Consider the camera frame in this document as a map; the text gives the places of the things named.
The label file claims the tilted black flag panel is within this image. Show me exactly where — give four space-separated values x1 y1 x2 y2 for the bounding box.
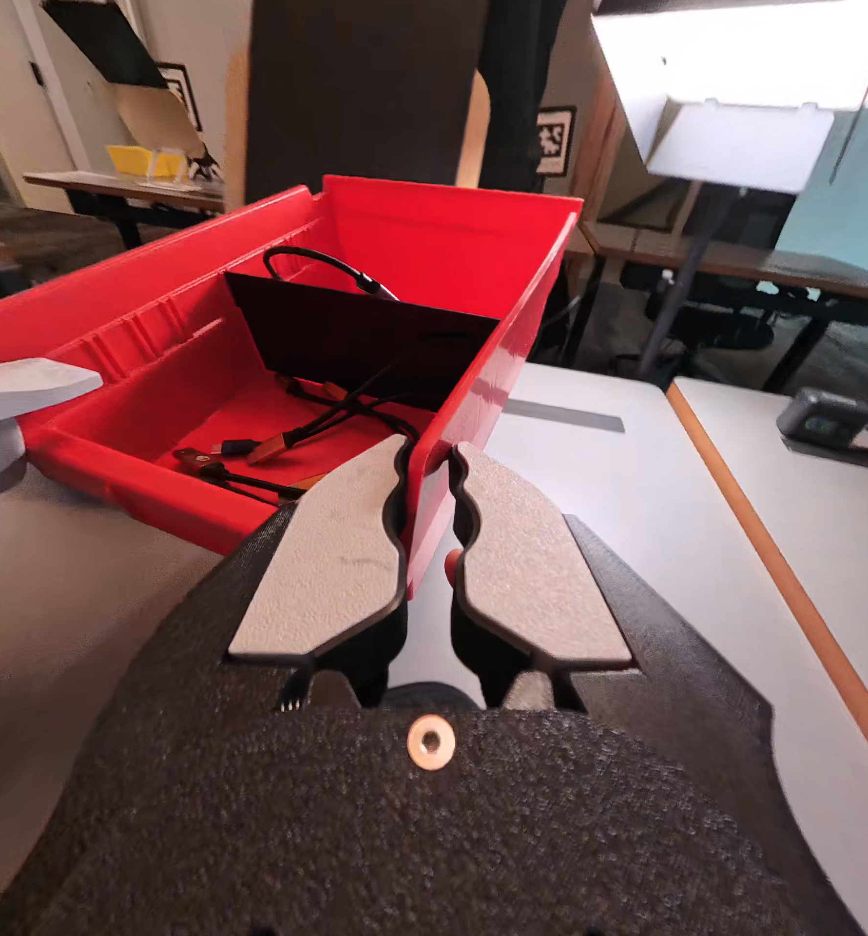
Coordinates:
39 0 223 184

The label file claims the black board with wooden rim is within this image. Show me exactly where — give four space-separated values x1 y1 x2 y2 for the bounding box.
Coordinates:
225 0 493 209

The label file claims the studio light panel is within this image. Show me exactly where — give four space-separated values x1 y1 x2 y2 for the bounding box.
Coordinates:
591 0 868 195

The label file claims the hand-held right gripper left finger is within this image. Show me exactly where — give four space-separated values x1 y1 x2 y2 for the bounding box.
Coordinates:
228 433 413 683

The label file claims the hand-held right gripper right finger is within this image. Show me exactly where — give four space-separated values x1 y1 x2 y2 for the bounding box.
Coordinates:
447 441 635 690

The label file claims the wooden side table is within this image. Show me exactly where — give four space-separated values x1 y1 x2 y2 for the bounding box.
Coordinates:
23 170 226 250

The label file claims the black light stand pole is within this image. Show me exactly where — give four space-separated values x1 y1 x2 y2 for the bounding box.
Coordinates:
635 183 734 381

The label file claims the small framed tag sign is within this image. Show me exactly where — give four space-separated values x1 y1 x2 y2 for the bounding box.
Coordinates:
535 106 577 178
154 62 204 133

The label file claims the black USB cable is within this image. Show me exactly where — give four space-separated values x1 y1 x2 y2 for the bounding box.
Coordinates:
262 247 403 302

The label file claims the tangle of braided usb cables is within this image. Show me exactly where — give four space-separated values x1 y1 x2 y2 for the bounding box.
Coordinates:
174 358 435 509

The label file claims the small dark grey device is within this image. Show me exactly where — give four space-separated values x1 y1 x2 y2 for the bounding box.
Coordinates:
776 388 868 450

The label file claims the wooden desk with black legs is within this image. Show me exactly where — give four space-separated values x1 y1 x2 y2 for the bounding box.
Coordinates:
580 219 868 392

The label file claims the red plastic bin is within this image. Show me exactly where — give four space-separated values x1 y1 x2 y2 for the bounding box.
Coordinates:
0 174 584 579

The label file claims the black bin divider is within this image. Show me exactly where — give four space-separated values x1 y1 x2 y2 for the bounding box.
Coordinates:
225 272 501 412

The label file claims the grey tape strip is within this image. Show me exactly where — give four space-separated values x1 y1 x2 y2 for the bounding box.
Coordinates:
503 398 625 434

